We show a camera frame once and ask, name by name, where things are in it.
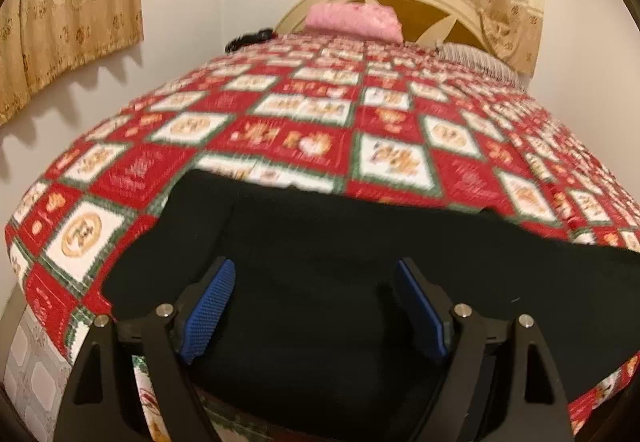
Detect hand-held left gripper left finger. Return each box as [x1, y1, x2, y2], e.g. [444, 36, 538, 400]
[54, 257, 237, 442]

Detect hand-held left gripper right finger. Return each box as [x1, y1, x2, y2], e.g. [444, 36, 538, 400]
[392, 257, 576, 442]

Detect black pants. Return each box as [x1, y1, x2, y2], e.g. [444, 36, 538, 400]
[100, 169, 640, 428]

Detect red checkered printed blanket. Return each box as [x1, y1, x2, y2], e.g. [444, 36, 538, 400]
[5, 33, 640, 442]

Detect white patterned bed sheet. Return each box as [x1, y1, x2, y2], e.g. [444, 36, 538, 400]
[0, 292, 81, 428]

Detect striped pillow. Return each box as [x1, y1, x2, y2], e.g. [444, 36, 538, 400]
[435, 41, 526, 90]

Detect small black object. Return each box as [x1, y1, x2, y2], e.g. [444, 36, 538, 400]
[224, 28, 276, 54]

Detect pink pillow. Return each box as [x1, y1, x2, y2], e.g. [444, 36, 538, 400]
[305, 2, 405, 43]

